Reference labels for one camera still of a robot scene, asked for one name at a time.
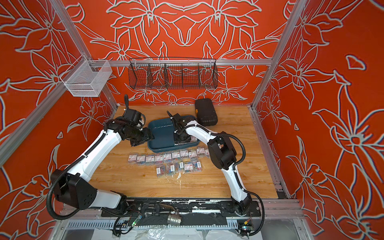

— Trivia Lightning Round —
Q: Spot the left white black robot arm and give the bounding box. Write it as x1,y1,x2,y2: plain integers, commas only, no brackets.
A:
46,95,154,220

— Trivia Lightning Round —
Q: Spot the white wire wall basket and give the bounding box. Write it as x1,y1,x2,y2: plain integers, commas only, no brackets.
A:
59,55,113,98

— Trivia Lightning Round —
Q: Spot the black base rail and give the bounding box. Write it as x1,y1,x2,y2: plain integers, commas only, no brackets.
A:
101,198,263,229

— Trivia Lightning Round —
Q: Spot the eleventh removed paper clip box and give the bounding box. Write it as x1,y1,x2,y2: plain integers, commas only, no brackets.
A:
128,153,138,164

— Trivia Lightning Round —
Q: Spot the twelfth removed paper clip box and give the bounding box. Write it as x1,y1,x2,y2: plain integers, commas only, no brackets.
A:
137,155,146,166

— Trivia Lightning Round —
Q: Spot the black tool case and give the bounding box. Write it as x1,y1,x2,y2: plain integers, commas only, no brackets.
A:
195,99,218,127

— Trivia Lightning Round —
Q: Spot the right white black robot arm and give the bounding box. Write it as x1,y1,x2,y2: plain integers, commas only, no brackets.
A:
167,112,265,217

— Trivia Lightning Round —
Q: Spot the black wire wall basket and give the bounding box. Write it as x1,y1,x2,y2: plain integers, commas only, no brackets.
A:
128,58,219,90

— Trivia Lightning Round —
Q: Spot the paper clip box tray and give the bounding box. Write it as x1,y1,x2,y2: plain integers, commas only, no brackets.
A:
184,162,194,173

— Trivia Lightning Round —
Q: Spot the blue plastic storage tray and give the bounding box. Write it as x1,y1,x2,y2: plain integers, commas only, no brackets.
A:
147,118,200,153

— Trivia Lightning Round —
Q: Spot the second row clip box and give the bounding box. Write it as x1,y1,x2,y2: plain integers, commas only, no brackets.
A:
174,161,184,173
156,165,166,178
166,164,176,176

